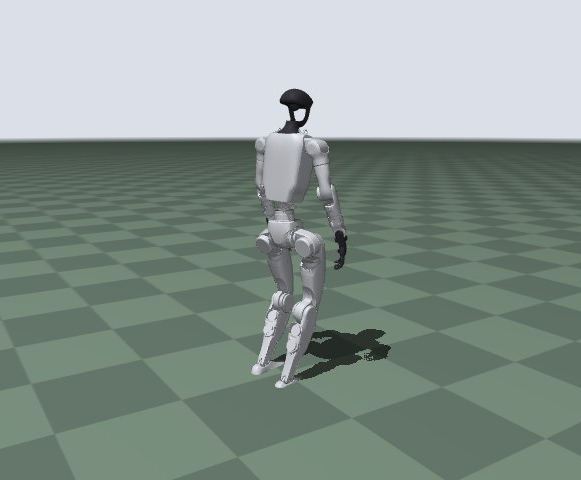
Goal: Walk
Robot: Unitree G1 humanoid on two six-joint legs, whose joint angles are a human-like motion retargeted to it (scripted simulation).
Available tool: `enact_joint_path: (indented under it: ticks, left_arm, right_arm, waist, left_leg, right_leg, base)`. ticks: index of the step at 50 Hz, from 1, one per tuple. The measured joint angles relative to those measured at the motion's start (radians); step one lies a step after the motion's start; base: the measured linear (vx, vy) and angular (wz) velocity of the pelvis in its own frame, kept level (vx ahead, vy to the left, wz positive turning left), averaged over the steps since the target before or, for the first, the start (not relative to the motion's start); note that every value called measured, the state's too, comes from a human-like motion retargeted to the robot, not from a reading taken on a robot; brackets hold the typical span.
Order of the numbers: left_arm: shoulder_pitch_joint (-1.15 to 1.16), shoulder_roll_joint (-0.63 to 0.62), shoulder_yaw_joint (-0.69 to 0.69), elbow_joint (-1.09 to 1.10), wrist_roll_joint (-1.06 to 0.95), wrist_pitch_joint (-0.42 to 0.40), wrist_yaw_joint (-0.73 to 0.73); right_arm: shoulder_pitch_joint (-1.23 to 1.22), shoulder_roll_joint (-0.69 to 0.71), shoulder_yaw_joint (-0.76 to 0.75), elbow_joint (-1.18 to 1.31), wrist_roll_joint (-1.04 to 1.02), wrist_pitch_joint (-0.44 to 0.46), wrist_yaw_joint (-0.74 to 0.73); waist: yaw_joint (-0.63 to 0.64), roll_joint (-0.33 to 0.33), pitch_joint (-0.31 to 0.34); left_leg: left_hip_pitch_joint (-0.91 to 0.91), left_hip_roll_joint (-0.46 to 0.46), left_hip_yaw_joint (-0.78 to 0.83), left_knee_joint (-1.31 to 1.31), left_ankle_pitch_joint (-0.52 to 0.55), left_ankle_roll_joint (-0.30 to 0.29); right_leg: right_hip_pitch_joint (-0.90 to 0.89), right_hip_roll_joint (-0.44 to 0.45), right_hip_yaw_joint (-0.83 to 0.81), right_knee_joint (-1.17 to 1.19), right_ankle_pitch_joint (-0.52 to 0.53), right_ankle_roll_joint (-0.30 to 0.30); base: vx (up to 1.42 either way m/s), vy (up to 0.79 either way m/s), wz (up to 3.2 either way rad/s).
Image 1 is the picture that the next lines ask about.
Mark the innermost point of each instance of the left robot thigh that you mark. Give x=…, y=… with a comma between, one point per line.
x=280, y=264

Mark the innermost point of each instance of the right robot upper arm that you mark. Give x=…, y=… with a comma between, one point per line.
x=318, y=150

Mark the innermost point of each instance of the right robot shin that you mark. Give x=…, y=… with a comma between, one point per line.
x=299, y=337

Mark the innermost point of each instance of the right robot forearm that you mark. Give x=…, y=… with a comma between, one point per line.
x=332, y=208

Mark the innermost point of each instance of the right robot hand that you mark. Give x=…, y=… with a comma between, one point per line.
x=342, y=248

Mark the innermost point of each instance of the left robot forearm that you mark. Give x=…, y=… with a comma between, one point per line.
x=267, y=205

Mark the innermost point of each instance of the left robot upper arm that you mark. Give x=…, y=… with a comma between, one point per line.
x=260, y=148

